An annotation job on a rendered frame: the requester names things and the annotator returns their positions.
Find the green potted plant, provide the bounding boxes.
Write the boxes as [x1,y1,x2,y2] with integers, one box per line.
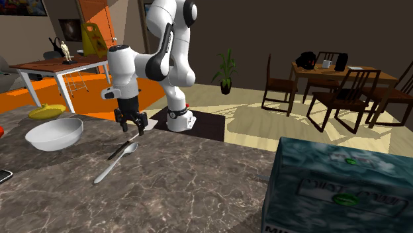
[211,48,238,95]

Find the white-legged brown-top table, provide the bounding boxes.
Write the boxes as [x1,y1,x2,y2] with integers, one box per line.
[9,22,113,114]

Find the orange door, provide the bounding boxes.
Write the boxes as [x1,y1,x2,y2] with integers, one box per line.
[77,0,118,73]

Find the black-handled knife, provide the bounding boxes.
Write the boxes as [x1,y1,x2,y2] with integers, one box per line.
[107,120,159,161]

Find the dark wall picture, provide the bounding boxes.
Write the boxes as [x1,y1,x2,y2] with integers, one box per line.
[58,19,83,43]

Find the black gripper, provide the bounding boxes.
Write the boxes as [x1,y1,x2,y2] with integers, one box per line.
[113,96,149,136]

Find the yellow round lid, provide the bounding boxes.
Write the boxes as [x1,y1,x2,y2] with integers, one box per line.
[28,103,67,120]

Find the silver spoon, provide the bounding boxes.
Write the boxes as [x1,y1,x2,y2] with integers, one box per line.
[93,142,139,185]

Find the teal printed box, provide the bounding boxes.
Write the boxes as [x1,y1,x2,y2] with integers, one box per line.
[261,136,413,233]

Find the black phone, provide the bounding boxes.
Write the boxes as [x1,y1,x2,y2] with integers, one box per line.
[0,169,14,185]

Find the colourful wall picture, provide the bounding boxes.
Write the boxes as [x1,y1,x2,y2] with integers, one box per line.
[0,0,48,17]

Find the white bowl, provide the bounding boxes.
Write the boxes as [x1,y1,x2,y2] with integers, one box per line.
[24,117,84,152]

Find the brown dining table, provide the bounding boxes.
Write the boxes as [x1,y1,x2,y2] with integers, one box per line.
[289,50,400,129]

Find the dark robot stand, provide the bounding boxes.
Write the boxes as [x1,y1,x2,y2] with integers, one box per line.
[149,109,226,142]

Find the grey sofa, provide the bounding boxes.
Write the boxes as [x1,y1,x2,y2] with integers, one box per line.
[0,56,27,95]

